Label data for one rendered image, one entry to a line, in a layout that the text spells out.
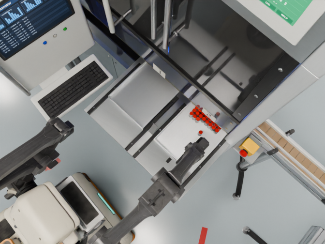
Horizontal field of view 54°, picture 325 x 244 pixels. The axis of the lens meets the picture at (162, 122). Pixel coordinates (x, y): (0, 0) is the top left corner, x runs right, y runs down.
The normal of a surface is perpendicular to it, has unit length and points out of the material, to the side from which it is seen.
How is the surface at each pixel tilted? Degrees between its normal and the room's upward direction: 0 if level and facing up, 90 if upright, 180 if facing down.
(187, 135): 0
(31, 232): 48
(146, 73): 0
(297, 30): 90
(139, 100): 0
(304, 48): 90
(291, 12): 90
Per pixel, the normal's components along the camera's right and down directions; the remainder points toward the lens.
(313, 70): -0.68, 0.70
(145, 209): -0.48, 0.36
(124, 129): 0.03, -0.25
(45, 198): 0.53, -0.62
